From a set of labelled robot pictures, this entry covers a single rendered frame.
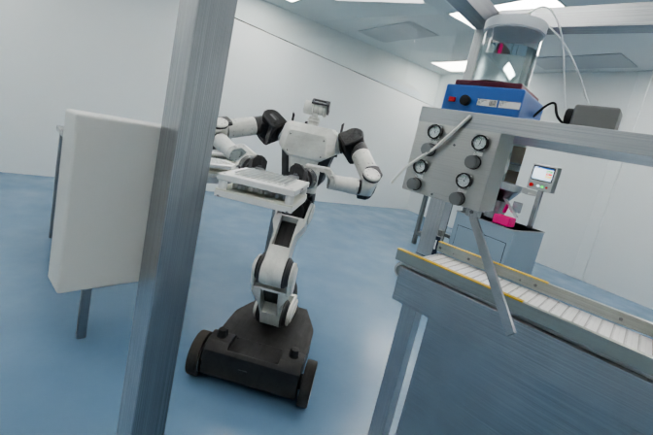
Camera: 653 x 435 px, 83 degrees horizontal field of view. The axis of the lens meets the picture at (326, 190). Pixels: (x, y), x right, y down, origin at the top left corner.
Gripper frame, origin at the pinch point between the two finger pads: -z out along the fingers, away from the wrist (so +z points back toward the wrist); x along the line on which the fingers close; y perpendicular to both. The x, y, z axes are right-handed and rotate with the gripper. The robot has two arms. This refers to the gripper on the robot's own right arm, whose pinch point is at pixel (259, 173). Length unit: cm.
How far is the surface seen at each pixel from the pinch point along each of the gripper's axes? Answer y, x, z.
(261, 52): -91, -121, 441
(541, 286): -68, 10, -68
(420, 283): -34, 15, -56
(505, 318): -34, 11, -83
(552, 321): -46, 10, -85
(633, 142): -44, -29, -90
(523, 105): -41, -35, -67
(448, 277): -37, 11, -63
